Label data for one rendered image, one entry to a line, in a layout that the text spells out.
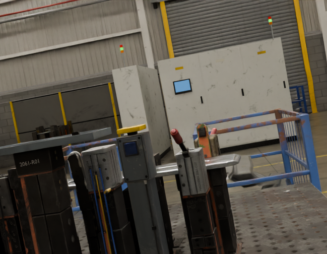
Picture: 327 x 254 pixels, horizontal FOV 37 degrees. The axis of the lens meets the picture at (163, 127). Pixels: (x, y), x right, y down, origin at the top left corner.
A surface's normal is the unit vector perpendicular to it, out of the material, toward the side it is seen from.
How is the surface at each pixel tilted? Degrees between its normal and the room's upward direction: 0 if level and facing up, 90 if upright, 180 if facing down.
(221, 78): 90
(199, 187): 90
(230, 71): 90
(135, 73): 90
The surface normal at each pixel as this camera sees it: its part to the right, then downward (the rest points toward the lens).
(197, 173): -0.22, 0.09
